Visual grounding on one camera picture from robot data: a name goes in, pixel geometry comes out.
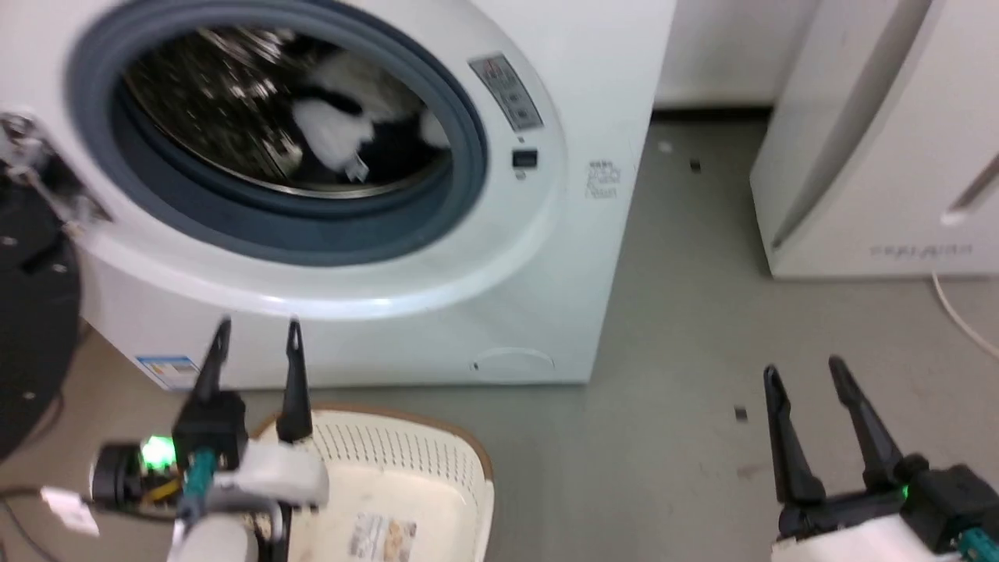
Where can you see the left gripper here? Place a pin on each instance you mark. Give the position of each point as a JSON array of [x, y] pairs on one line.
[[211, 429]]

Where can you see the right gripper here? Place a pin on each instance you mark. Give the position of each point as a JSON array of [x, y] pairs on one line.
[[936, 507]]

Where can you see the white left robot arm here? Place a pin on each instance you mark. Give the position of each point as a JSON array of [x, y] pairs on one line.
[[209, 542]]

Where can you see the cream plastic laundry basket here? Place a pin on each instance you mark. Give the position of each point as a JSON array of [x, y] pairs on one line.
[[421, 476]]

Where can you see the printed label inside basket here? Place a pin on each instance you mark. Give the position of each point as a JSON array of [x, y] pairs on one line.
[[382, 538]]

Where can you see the black round washing machine door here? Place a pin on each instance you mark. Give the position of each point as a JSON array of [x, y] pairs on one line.
[[35, 328]]

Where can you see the steel washing machine drum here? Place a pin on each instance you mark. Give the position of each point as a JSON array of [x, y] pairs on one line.
[[203, 101]]

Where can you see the white front-load washing machine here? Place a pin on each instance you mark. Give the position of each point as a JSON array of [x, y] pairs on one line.
[[562, 297]]

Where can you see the blue energy label sticker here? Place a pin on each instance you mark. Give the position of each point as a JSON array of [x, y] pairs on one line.
[[168, 372]]

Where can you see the white paper tag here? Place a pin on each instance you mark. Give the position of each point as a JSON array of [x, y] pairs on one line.
[[70, 511]]

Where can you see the white and black clothing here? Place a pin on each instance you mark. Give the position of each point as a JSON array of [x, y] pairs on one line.
[[343, 129]]

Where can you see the white cabinet appliance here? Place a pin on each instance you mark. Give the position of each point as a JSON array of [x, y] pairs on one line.
[[882, 156]]

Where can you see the grey rubber door gasket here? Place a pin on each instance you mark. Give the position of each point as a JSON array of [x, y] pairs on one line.
[[460, 148]]

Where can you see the grey instruction sticker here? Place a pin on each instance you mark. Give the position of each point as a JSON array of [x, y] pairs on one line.
[[507, 92]]

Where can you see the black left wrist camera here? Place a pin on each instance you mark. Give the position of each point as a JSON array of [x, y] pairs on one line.
[[117, 474]]

